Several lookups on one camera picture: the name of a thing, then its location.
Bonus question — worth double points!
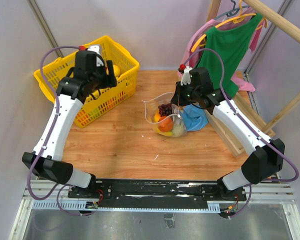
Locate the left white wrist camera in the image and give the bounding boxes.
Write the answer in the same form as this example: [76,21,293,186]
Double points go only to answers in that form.
[87,44,105,67]

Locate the dark red toy grapes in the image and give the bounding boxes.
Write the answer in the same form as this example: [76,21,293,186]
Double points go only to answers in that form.
[158,103,173,117]

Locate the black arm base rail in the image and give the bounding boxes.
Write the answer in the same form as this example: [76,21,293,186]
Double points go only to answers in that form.
[68,178,247,210]

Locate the wooden clothes rack frame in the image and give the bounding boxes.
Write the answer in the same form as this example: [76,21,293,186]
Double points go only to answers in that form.
[204,0,300,158]

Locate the yellow clothes hanger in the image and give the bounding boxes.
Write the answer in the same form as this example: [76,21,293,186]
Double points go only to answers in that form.
[190,0,268,53]

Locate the yellow plastic shopping basket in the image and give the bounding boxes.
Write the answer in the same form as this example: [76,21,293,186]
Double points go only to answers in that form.
[43,35,140,128]

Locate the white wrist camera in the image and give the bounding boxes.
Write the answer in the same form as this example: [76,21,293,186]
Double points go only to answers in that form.
[87,44,105,67]
[180,66,193,86]

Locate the clear dotted zip top bag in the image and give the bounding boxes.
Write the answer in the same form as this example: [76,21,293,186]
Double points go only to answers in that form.
[142,92,187,138]

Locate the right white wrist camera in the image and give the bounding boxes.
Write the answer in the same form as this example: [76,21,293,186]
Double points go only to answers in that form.
[180,66,193,86]

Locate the rough orange toy tangerine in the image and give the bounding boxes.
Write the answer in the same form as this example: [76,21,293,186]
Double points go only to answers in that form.
[158,116,174,132]

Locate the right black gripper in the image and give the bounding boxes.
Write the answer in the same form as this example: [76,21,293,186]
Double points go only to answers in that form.
[170,80,200,107]

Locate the yellow toy apple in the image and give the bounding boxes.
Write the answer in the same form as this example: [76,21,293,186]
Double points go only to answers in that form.
[113,64,121,78]

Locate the pink shirt on hanger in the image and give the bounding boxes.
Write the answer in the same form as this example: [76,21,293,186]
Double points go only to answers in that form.
[181,6,268,97]

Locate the yellow toy banana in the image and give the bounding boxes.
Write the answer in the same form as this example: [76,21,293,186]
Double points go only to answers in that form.
[156,129,174,137]

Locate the grey clothes hanger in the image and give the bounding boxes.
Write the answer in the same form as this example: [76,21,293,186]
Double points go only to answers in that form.
[214,0,250,21]

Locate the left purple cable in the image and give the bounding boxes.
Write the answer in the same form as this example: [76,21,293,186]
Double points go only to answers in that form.
[26,45,86,201]

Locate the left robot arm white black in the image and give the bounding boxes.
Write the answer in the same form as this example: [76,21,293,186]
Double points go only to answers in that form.
[22,45,117,198]

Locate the blue cartoon print cloth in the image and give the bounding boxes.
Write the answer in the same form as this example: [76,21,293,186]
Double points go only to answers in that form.
[181,105,209,132]

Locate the green shirt on hanger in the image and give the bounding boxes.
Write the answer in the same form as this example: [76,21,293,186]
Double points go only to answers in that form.
[195,13,263,98]

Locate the white toy garlic bulb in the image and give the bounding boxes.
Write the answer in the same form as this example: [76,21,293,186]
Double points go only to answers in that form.
[172,124,187,138]

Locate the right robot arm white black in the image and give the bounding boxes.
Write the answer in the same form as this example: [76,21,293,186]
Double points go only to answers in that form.
[171,64,285,200]

